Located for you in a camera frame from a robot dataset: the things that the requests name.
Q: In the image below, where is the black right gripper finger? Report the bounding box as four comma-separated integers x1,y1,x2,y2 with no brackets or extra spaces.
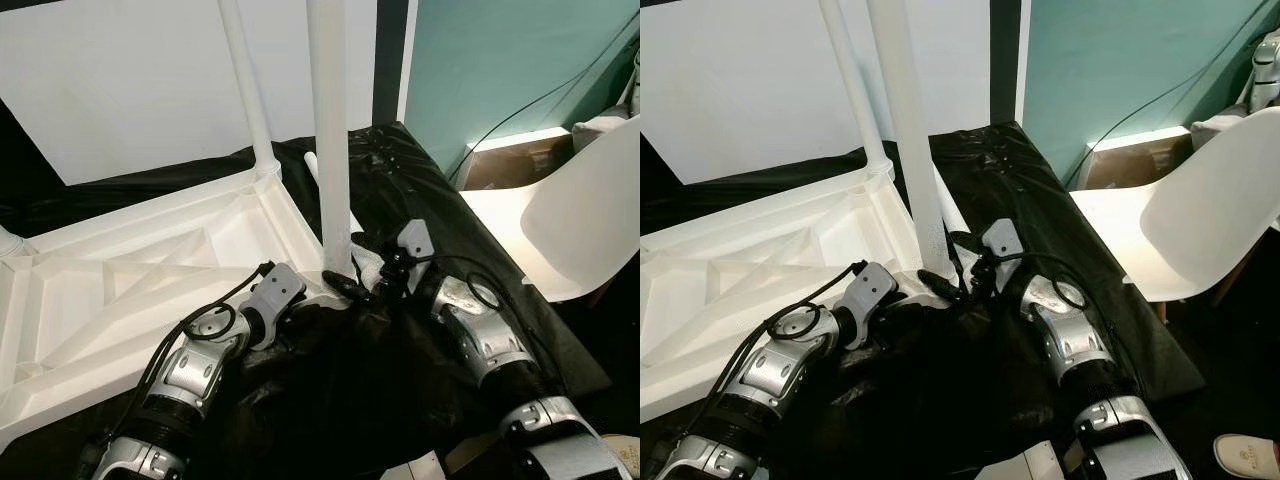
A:
322,270,377,306
920,268,967,300

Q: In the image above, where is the white plastic table top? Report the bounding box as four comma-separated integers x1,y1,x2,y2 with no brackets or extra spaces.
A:
640,165,946,421
0,165,351,446

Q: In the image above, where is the black plastic cover sheet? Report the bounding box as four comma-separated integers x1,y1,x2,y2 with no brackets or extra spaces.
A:
640,122,1206,480
0,122,611,480

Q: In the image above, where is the brown box with white rim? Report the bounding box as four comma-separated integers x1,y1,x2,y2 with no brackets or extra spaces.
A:
460,127,576,191

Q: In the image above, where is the white plastic shell chair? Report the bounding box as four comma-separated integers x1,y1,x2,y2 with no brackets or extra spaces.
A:
460,115,641,301
1070,108,1280,301

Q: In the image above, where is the light grey cushion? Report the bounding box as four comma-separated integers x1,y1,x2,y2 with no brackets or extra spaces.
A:
1190,115,1251,151
573,115,633,151

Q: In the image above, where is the large white board panel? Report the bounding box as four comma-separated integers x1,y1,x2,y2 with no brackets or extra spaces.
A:
640,0,991,186
0,0,379,186

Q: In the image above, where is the white shoe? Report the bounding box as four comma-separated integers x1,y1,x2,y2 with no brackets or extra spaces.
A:
1213,435,1280,479
600,435,641,479

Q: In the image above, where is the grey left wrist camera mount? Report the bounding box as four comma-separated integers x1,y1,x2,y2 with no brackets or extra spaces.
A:
852,262,899,346
245,262,306,346

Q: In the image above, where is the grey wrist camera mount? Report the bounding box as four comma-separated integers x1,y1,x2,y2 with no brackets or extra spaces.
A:
980,220,1023,281
397,220,436,281
245,262,306,346
852,262,899,346

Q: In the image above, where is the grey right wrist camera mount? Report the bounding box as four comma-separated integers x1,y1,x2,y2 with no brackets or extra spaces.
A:
980,220,1023,281
397,220,436,281

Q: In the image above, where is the thin black wall cable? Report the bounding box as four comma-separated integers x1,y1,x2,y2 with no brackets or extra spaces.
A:
445,10,641,186
1060,0,1280,186

